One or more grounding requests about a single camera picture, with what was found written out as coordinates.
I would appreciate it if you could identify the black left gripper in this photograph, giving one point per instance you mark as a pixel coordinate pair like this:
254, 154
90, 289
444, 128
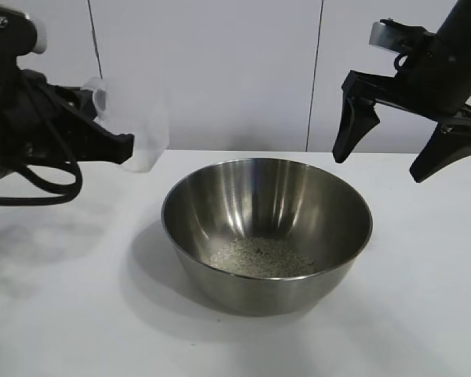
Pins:
12, 114

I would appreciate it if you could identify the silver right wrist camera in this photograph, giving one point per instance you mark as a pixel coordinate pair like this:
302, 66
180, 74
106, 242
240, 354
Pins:
380, 35

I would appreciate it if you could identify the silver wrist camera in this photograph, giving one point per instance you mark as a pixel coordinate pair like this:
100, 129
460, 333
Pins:
12, 31
380, 35

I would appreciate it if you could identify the stainless steel mixing bowl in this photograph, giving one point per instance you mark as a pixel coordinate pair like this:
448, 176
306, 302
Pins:
278, 286

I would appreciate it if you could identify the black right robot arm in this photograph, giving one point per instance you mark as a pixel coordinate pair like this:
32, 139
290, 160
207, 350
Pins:
469, 27

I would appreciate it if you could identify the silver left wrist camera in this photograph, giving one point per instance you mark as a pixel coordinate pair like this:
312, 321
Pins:
12, 31

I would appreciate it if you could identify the white rice grains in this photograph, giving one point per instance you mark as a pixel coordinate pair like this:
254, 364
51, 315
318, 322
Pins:
259, 255

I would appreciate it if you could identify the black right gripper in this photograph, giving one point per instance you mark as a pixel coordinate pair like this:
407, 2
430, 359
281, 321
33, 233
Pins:
439, 82

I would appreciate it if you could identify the clear plastic measuring cup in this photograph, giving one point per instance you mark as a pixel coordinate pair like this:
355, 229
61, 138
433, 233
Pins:
149, 118

